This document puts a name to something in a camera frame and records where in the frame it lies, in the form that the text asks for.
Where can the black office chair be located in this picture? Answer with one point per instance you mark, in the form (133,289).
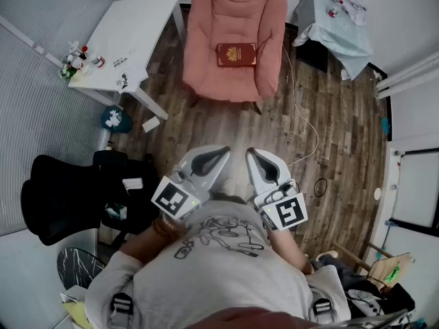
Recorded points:
(65,197)

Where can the person's grey printed t-shirt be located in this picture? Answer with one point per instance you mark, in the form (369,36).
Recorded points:
(219,279)

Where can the white folded paper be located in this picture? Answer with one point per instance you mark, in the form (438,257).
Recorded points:
(133,183)

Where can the light blue tablecloth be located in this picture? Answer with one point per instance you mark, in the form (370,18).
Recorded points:
(339,36)

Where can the white pipes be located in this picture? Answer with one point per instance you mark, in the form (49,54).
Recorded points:
(408,74)

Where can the teal cloth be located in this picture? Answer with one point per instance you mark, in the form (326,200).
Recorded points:
(385,125)

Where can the black marble round table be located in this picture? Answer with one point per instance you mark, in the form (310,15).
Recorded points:
(77,267)

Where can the green tissue packet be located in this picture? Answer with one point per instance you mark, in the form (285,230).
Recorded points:
(116,211)

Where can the black bag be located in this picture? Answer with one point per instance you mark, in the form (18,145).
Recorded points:
(377,300)

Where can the wooden easel legs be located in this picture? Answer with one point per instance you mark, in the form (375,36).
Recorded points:
(350,255)

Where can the red book with gold print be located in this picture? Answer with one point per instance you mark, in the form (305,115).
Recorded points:
(236,55)

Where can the crumpled grey white garment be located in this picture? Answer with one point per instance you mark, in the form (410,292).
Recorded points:
(353,5)

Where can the brown wrist bands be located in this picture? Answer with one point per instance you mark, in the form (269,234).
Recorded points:
(164,227)

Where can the pink padded armchair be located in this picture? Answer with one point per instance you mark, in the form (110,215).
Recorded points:
(233,19)

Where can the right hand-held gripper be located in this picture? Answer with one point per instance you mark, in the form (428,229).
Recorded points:
(288,212)

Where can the black framed whiteboard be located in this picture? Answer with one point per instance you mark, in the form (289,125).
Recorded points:
(415,190)

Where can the small round white disc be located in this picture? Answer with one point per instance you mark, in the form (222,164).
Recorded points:
(378,193)

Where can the white paper sheet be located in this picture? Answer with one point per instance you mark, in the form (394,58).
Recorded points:
(151,124)

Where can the cream slipper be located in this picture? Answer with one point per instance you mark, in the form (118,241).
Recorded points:
(327,255)

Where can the person's left forearm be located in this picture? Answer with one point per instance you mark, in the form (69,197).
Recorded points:
(144,243)

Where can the small green plant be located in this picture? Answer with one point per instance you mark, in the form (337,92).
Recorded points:
(68,71)

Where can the yellow paper sheet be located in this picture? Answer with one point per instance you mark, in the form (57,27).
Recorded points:
(77,312)

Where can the person's right forearm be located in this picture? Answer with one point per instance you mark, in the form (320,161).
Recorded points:
(291,252)

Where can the white spray bottle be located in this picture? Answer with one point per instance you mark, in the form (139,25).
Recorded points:
(73,46)

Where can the wooden board with green mark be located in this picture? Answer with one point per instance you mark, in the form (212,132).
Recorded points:
(391,269)

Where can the dark bottle with red cap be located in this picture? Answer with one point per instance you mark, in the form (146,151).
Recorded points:
(83,52)

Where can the white rectangular table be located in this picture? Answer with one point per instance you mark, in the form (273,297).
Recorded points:
(133,33)

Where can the small red white bottle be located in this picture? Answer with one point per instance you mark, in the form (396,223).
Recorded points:
(332,12)

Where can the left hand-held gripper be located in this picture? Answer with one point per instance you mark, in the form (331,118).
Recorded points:
(171,197)

